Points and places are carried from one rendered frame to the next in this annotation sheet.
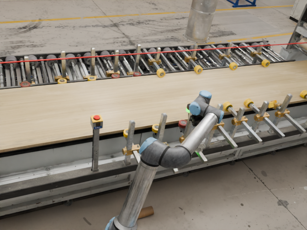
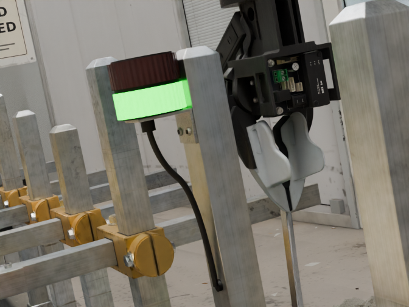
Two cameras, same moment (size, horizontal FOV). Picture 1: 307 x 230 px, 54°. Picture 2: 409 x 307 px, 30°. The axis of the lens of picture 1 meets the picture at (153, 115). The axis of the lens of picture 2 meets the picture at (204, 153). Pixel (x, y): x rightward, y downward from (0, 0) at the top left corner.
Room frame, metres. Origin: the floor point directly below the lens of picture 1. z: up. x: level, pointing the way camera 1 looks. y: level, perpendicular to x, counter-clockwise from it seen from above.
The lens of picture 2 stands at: (1.83, 0.37, 1.15)
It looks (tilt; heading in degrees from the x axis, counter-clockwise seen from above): 7 degrees down; 275
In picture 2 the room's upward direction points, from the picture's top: 11 degrees counter-clockwise
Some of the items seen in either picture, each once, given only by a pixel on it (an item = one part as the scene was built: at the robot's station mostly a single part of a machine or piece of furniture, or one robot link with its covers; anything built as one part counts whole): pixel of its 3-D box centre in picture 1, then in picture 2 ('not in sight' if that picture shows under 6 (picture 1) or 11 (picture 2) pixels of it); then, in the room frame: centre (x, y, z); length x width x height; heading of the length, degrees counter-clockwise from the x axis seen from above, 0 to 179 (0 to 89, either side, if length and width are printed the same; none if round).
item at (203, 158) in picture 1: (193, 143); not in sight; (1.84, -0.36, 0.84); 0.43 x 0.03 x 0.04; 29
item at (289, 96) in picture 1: (279, 114); (17, 206); (2.36, -1.17, 0.93); 0.03 x 0.03 x 0.48; 29
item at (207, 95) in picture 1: (203, 99); not in sight; (1.81, -0.34, 1.32); 0.10 x 0.09 x 0.12; 155
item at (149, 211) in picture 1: (137, 214); not in sight; (1.62, -0.02, 0.04); 0.30 x 0.08 x 0.08; 119
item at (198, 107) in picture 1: (198, 106); not in sight; (1.70, -0.30, 1.32); 0.12 x 0.12 x 0.09; 65
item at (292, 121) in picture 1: (290, 119); (55, 187); (2.30, -1.25, 0.95); 0.36 x 0.03 x 0.03; 29
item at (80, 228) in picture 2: (239, 121); (78, 225); (2.13, -0.75, 0.95); 0.13 x 0.06 x 0.05; 119
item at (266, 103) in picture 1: (257, 122); (50, 241); (2.24, -0.95, 0.89); 0.03 x 0.03 x 0.48; 29
